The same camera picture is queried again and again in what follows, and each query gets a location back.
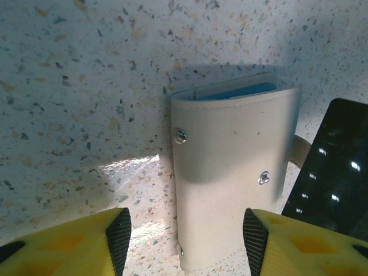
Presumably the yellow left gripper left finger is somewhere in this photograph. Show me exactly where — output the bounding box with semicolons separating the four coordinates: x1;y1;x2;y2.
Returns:
0;207;132;276

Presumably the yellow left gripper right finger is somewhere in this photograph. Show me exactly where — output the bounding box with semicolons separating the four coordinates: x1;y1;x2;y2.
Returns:
243;207;368;276

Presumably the black credit card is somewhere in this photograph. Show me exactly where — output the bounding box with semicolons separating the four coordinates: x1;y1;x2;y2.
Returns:
281;98;368;241

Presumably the white leather card holder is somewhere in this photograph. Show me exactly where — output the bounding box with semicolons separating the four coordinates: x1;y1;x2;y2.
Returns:
166;72;312;273

